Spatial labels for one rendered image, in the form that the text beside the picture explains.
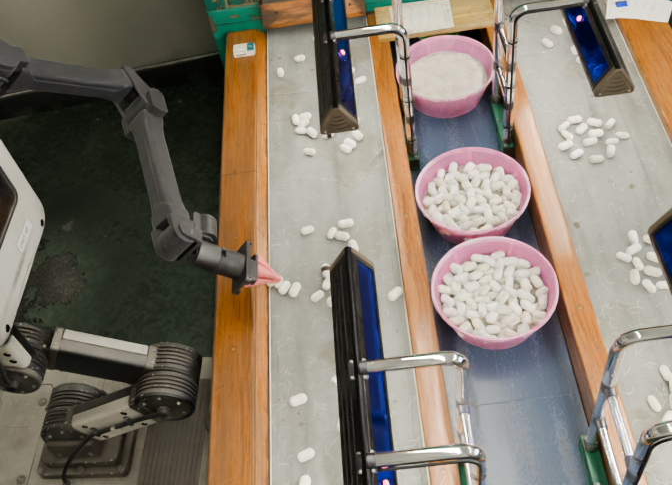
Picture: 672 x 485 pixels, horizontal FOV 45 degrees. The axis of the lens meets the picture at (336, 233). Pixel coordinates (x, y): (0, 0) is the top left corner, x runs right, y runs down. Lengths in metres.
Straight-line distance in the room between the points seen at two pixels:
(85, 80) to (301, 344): 0.72
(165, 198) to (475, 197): 0.72
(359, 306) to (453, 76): 1.06
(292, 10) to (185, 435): 1.20
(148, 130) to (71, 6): 1.63
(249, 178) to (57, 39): 1.64
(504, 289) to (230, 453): 0.67
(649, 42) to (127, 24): 2.02
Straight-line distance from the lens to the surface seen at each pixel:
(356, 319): 1.30
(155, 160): 1.75
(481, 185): 1.97
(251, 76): 2.29
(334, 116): 1.64
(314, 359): 1.70
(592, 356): 1.67
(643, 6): 2.44
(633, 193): 1.97
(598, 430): 1.52
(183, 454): 1.98
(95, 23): 3.43
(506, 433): 1.68
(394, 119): 2.08
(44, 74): 1.72
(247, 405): 1.65
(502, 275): 1.81
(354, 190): 1.96
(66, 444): 1.96
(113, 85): 1.85
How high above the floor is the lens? 2.20
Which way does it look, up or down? 51 degrees down
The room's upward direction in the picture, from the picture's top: 12 degrees counter-clockwise
